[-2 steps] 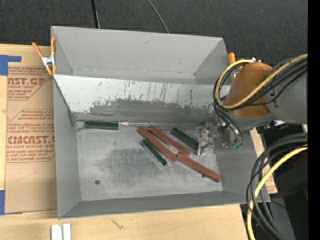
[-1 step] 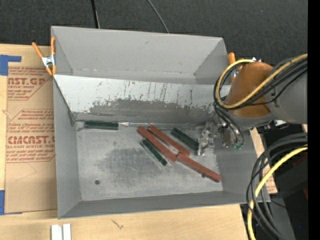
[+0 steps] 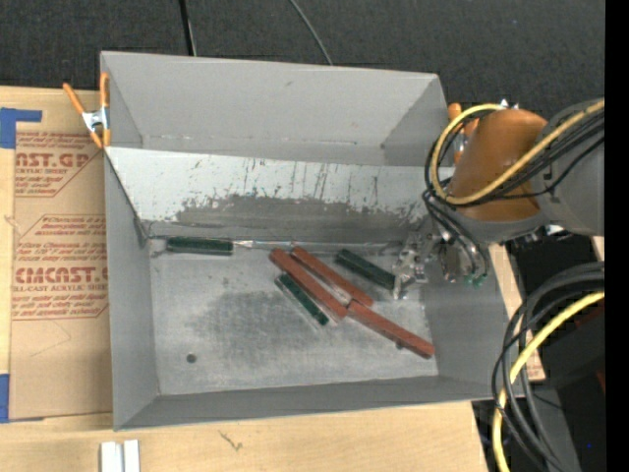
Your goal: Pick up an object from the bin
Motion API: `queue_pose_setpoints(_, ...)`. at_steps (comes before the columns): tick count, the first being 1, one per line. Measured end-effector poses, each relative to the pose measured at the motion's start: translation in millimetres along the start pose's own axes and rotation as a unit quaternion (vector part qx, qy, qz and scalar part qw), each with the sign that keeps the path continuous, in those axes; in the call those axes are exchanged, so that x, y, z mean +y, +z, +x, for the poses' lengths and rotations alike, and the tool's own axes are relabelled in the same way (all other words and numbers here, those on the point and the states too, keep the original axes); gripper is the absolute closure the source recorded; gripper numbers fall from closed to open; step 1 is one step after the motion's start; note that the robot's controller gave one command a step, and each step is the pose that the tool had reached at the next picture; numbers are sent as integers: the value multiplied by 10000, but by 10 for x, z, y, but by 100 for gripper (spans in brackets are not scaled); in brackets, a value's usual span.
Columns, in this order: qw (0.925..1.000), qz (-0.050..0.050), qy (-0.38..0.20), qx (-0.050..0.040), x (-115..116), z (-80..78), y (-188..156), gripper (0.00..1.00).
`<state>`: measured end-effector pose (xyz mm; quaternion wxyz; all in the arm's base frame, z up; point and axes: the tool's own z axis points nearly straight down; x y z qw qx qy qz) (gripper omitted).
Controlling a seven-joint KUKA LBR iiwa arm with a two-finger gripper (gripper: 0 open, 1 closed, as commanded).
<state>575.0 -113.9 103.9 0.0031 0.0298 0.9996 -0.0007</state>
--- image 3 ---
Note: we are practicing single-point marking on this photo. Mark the red-brown flat block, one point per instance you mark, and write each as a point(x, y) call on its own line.
point(309, 285)
point(334, 278)
point(393, 331)

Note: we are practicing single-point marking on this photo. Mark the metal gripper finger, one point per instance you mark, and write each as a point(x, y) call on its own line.
point(407, 279)
point(416, 250)

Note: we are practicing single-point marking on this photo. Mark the dark green flat block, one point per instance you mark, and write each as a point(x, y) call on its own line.
point(199, 246)
point(364, 269)
point(301, 299)

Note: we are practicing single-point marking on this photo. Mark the brown cardboard board red print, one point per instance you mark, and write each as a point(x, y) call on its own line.
point(59, 342)

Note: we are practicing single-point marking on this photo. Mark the grey metal bin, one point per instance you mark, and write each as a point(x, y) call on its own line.
point(275, 362)

